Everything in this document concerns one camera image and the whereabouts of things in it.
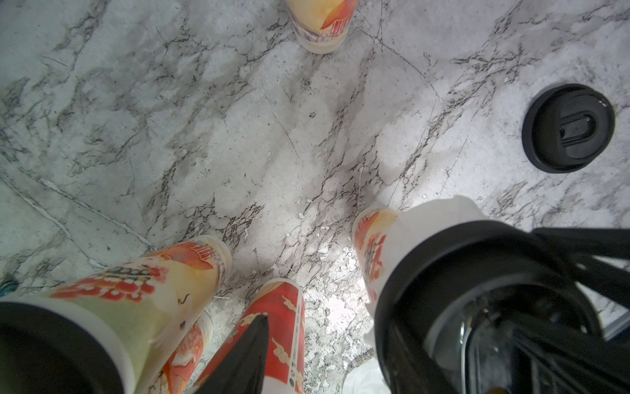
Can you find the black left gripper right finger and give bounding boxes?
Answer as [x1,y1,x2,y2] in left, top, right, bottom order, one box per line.
[388,324,457,393]

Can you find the black plastic cup lid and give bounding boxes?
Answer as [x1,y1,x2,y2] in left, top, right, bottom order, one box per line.
[375,221,601,393]
[522,84,615,173]
[1,301,133,393]

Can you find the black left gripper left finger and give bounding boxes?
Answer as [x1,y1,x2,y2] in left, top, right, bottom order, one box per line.
[195,315,269,393]

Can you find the fork with teal handle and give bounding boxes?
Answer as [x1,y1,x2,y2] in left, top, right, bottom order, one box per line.
[0,280,19,297]

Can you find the red milk tea paper cup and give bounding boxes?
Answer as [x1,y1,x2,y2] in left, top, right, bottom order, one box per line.
[194,278,306,393]

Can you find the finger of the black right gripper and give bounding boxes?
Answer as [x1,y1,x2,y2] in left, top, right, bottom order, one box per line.
[532,228,629,308]
[506,312,629,393]

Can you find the yellow paper cup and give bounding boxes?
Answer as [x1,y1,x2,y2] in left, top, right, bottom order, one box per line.
[352,208,399,312]

